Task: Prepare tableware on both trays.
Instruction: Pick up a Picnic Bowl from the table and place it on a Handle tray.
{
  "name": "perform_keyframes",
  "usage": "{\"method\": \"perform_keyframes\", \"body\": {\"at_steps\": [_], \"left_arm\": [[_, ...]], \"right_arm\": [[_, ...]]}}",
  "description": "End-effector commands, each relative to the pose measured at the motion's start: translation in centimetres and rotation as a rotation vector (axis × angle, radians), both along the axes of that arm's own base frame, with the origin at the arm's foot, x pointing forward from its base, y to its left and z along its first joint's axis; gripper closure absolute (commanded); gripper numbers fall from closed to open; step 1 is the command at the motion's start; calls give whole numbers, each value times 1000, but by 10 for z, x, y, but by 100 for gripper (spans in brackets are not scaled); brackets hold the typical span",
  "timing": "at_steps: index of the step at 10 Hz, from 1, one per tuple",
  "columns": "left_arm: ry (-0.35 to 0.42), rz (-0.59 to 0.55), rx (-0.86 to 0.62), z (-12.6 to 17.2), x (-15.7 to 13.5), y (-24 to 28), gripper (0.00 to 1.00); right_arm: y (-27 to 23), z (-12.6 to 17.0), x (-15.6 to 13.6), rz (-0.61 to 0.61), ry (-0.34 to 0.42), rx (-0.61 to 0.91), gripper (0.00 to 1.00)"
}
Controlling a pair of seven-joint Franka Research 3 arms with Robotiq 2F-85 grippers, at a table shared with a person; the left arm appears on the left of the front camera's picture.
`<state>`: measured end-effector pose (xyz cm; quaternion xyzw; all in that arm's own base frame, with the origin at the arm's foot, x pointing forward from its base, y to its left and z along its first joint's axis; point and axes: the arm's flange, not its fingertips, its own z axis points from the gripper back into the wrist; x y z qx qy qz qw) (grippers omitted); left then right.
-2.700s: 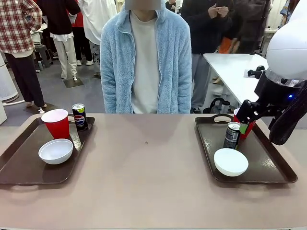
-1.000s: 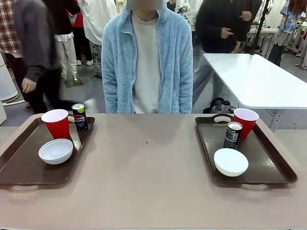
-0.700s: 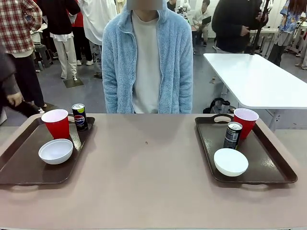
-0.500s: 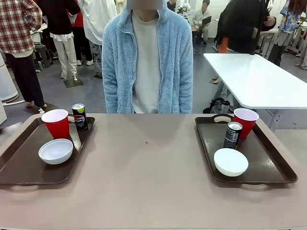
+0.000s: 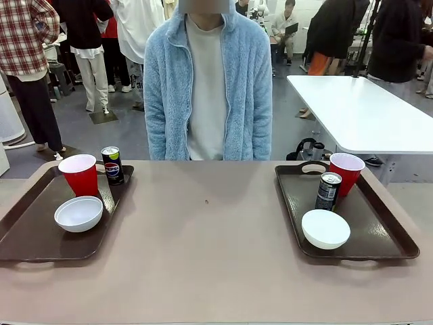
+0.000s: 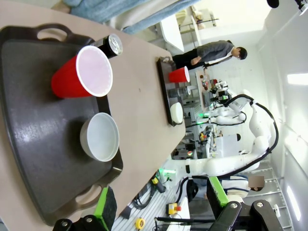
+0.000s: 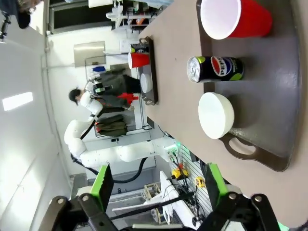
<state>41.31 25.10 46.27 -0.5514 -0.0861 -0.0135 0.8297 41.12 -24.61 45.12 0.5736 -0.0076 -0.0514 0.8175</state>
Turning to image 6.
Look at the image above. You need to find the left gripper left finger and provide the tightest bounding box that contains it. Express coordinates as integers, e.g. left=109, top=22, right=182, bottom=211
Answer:
left=54, top=185, right=118, bottom=231

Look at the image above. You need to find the seated person in striped shirt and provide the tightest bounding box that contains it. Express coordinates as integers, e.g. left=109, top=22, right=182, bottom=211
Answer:
left=220, top=174, right=266, bottom=201

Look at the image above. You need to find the red plastic cup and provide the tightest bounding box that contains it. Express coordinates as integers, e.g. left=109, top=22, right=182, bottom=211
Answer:
left=168, top=66, right=191, bottom=83
left=51, top=45, right=114, bottom=99

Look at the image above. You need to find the person in blue fleece jacket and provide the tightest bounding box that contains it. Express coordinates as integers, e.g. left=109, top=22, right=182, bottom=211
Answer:
left=51, top=0, right=203, bottom=35

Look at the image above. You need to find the person in grey suit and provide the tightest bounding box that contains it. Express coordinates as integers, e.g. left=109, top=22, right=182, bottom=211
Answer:
left=172, top=40, right=248, bottom=72

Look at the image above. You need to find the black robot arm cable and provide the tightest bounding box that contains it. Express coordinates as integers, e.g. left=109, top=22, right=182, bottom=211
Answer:
left=176, top=102, right=280, bottom=201

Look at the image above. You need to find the white cabinet box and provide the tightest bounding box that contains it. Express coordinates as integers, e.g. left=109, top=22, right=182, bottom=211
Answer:
left=215, top=133, right=242, bottom=160

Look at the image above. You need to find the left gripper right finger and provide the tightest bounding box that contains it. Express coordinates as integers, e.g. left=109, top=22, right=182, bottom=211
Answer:
left=206, top=176, right=283, bottom=231

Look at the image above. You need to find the yellow emergency stop box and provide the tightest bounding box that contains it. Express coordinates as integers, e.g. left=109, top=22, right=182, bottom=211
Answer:
left=167, top=202, right=182, bottom=215

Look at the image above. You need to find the dark brown serving tray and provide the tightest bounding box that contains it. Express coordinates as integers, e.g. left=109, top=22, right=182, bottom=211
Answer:
left=0, top=23, right=124, bottom=227
left=156, top=56, right=185, bottom=127

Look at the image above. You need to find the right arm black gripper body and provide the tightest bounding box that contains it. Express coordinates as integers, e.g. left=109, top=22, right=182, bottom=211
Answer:
left=210, top=87, right=230, bottom=105

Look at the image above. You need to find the white bowl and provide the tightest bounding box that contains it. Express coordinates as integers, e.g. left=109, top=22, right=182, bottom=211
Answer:
left=169, top=102, right=184, bottom=125
left=79, top=112, right=120, bottom=162

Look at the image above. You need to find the black Pepsi can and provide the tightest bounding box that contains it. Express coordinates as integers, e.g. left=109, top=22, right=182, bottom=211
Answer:
left=90, top=33, right=124, bottom=60
left=168, top=86, right=192, bottom=98

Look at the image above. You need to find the white folding table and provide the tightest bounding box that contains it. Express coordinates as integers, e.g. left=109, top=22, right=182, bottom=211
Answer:
left=159, top=7, right=203, bottom=52

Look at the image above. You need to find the yellow black handheld controller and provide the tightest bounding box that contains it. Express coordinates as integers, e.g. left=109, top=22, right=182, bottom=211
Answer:
left=151, top=176, right=167, bottom=193

